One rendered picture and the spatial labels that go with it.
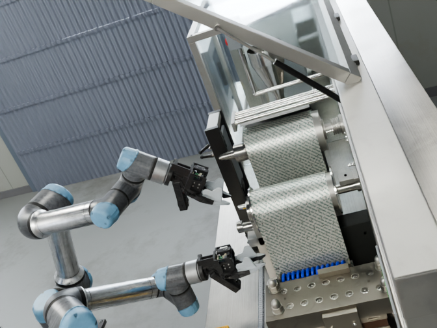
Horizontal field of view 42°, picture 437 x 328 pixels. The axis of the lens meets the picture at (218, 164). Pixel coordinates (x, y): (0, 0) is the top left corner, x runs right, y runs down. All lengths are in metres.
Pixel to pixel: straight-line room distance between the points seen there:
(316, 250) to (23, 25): 4.00
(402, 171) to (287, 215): 0.76
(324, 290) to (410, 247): 0.93
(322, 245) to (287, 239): 0.11
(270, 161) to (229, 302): 0.52
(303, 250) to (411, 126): 0.52
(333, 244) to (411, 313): 0.97
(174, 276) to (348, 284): 0.55
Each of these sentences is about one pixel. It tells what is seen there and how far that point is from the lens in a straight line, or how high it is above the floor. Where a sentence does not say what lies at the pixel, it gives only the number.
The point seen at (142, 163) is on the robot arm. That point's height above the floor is 1.52.
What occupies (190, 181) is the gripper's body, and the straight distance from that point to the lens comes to 1.72.
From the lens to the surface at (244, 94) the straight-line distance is 2.66.
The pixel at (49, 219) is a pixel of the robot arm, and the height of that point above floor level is 1.43.
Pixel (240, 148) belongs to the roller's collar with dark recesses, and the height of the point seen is 1.36.
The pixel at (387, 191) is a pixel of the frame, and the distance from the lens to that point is 0.98.
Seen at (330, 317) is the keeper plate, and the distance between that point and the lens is 1.70.
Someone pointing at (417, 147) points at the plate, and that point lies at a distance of 1.51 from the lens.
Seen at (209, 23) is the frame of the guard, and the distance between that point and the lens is 1.35.
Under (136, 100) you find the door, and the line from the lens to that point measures 5.20.
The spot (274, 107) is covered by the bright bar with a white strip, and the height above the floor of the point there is 1.45.
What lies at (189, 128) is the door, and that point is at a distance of 5.20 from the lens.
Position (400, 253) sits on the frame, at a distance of 0.85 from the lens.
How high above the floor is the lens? 2.20
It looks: 26 degrees down
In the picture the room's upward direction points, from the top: 22 degrees counter-clockwise
